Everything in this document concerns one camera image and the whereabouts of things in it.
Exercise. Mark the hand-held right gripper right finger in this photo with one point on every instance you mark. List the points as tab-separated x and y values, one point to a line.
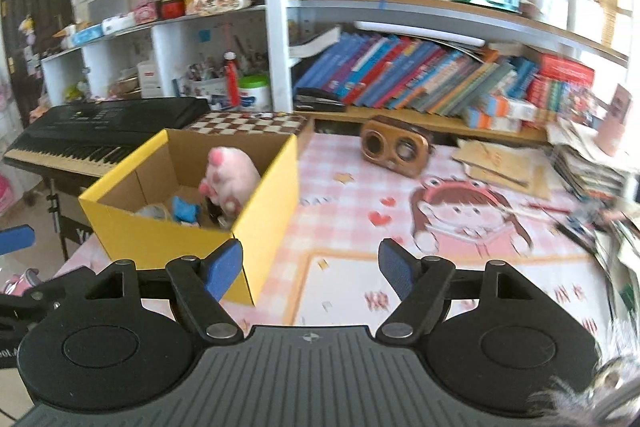
397	267

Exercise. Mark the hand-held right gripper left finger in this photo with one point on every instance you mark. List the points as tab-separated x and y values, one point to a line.
222	269

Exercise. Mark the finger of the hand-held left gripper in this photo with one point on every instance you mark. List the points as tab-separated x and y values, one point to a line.
60	292
15	239

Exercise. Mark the yellow cardboard box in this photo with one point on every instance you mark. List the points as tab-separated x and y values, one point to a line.
270	232

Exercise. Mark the blue plastic packet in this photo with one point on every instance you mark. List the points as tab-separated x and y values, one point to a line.
185	209

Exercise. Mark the pink plush paw toy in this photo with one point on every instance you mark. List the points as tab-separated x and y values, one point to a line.
232	177

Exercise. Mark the pink printed desktop mat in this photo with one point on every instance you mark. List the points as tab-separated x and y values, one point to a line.
350	232

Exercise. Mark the black keyboard stand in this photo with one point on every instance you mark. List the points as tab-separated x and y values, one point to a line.
55	217

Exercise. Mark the pink plastic bin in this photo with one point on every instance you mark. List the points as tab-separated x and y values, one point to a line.
5	194

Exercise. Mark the brown retro radio speaker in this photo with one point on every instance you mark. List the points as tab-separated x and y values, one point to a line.
395	147

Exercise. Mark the brown kraft envelope pile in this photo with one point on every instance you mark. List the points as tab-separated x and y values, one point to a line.
500	167

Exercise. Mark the black electronic keyboard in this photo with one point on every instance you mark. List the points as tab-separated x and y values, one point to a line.
100	117

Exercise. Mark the wooden chessboard box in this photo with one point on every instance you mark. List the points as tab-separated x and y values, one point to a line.
250	122

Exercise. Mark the red pencil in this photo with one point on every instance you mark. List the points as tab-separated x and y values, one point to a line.
547	207

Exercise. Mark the orange white small box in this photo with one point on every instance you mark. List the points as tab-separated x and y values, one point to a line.
512	107
485	117

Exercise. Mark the white jar green lid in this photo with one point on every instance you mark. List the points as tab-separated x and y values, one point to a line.
255	94

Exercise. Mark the black pen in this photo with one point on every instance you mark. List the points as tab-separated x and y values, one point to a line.
575	236

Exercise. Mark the black stapler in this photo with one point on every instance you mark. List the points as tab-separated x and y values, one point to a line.
320	99

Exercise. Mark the pen cup with pens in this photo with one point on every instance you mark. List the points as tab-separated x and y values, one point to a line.
207	84

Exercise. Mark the white cubby shelf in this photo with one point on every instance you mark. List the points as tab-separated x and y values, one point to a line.
95	72

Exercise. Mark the red tassel ornament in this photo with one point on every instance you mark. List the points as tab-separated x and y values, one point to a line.
231	79

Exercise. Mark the row of colourful children's books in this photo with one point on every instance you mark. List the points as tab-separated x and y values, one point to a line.
410	77

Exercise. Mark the white box red label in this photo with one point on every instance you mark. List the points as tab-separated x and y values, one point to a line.
150	79

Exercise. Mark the grey fluffy sleeve cuff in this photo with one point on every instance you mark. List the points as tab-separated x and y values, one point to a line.
560	399

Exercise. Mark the pile of notebooks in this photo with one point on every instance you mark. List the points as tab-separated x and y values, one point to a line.
585	167

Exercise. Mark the blue tissue pack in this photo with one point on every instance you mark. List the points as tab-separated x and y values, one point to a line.
89	35

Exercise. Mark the dark brown door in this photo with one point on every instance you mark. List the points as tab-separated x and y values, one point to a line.
35	7

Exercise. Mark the white light bar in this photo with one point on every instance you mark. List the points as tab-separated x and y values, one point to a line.
420	33

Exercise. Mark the thick white paged book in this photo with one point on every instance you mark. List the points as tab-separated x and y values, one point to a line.
315	44

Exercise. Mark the white tissue pack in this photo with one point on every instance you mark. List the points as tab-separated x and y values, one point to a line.
119	23

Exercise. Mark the white wooden bookshelf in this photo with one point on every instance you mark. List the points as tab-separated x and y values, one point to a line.
275	32

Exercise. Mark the colourful cartoon card set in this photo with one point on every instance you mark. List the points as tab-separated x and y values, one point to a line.
580	104

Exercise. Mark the group of red thick books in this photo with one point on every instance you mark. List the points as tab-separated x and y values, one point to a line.
560	82

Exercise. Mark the pink floral small box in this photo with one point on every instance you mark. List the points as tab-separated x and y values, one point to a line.
146	12

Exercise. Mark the red round doll figure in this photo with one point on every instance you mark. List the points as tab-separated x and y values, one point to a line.
172	4

